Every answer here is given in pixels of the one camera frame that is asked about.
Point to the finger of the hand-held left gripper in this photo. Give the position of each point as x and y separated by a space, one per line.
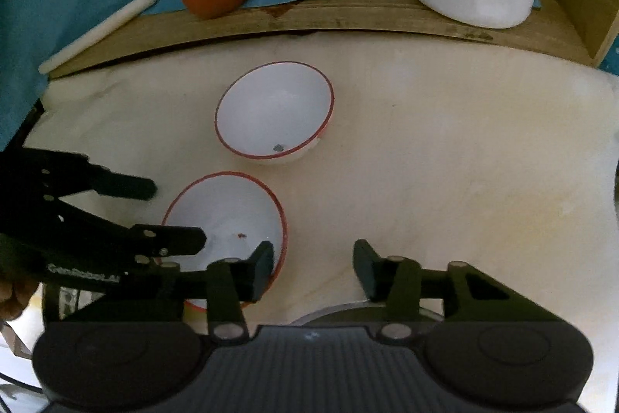
179 241
121 188

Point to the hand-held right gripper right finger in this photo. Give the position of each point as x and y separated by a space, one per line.
367 268

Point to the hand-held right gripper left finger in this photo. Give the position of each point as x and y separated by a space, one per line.
261 268

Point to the medium steel plate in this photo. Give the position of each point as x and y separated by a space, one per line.
338 309

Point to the white red-rimmed bowl with sticker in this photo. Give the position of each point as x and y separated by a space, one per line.
271 113

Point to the person's left hand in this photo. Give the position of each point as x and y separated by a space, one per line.
14 297

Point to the white foam rod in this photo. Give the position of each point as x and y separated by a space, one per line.
96 31

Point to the wooden tray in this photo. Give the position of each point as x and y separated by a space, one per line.
387 21

